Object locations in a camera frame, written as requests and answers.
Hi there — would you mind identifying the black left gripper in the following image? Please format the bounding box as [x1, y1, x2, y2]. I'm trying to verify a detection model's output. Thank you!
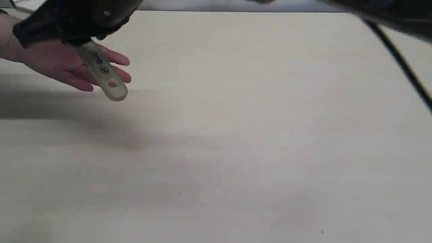
[12, 0, 142, 48]

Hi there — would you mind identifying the wide wooden-handled paint brush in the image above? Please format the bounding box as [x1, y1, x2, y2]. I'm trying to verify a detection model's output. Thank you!
[76, 41, 128, 102]

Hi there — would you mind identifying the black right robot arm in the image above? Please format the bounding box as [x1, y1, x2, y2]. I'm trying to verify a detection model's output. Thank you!
[321, 0, 432, 43]

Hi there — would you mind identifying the open human hand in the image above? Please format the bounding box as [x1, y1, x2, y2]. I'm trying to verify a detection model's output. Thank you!
[0, 12, 132, 92]

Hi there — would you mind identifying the black cable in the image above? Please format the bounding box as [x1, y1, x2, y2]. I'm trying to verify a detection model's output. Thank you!
[364, 21, 432, 112]

